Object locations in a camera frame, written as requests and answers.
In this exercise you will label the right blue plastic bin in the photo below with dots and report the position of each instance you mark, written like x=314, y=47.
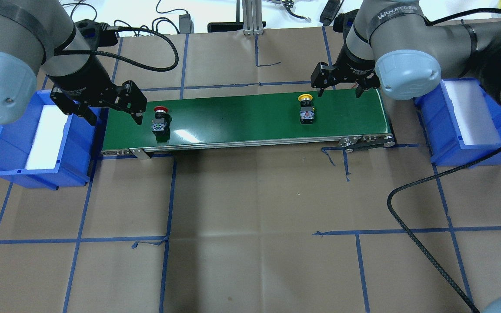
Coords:
x=447, y=147

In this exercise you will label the white foam pad right bin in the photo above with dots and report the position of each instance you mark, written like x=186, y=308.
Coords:
x=471, y=112

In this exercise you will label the green conveyor belt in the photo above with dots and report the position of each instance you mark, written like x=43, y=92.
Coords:
x=268, y=119

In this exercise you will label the left blue plastic bin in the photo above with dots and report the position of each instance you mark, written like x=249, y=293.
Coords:
x=73, y=161

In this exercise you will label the yellow mushroom push button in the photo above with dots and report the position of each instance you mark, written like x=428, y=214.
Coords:
x=307, y=109

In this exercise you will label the aluminium frame post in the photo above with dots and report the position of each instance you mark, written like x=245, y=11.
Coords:
x=252, y=17

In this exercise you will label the blue plastic bin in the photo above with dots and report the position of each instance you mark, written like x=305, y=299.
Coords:
x=447, y=147
x=73, y=161

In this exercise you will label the black handheld device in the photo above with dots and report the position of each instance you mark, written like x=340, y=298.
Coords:
x=329, y=12

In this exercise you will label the red mushroom push button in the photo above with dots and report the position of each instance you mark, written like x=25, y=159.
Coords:
x=161, y=124

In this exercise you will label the white foam pad bin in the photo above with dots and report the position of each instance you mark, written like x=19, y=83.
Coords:
x=47, y=139
x=471, y=112

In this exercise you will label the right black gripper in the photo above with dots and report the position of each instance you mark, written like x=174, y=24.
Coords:
x=355, y=65

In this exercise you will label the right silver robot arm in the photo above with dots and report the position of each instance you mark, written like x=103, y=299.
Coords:
x=391, y=45

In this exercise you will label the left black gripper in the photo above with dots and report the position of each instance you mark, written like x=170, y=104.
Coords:
x=81, y=71

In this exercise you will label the black power adapter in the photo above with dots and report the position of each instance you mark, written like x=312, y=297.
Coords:
x=186, y=25

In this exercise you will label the white foam pad left bin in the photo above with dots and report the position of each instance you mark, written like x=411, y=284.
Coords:
x=47, y=139

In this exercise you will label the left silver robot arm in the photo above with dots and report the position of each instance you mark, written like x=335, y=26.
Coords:
x=38, y=35

